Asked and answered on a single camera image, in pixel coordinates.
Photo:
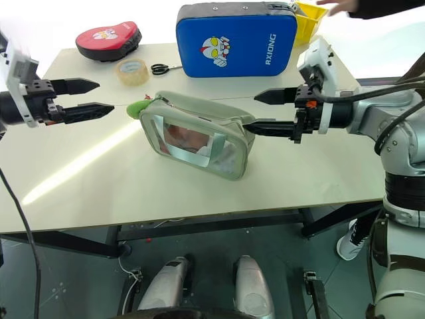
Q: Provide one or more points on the black metal table frame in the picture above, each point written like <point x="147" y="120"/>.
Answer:
<point x="83" y="244"/>

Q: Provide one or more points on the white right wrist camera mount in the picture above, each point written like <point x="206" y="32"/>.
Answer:
<point x="318" y="60"/>

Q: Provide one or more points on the black floor stand bracket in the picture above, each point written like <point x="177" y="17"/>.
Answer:
<point x="320" y="292"/>

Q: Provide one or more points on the green plush zipper charm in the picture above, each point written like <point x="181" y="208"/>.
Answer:
<point x="136" y="108"/>

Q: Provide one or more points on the white sneaker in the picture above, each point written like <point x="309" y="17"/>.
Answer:
<point x="350" y="242"/>

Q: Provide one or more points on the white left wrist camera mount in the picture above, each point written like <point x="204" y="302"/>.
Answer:
<point x="16" y="66"/>

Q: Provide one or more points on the red black punch mitt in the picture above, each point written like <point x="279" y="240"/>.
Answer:
<point x="106" y="38"/>

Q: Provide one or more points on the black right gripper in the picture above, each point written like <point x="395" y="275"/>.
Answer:
<point x="307" y="113"/>

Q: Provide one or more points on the transparent green-trimmed pouch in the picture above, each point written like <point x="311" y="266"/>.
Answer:
<point x="199" y="133"/>

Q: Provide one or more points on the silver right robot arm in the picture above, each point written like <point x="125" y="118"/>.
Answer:
<point x="368" y="113"/>

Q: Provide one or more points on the silver robot leg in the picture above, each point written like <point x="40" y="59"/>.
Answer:
<point x="164" y="282"/>
<point x="252" y="289"/>

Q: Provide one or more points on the person's bare hand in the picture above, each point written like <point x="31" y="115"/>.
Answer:
<point x="338" y="6"/>

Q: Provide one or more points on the clear packing tape roll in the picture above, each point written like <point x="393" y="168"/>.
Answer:
<point x="133" y="71"/>

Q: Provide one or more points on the blue cartoon kick pad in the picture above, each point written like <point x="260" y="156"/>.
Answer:
<point x="232" y="40"/>

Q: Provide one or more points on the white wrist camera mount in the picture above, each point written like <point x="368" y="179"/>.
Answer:
<point x="318" y="60"/>
<point x="16" y="66"/>

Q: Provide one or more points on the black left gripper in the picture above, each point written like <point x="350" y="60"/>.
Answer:
<point x="40" y="103"/>

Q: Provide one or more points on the person's dark sleeved forearm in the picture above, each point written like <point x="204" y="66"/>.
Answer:
<point x="382" y="8"/>

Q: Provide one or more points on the yellow plastic bin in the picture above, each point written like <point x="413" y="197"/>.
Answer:
<point x="307" y="20"/>

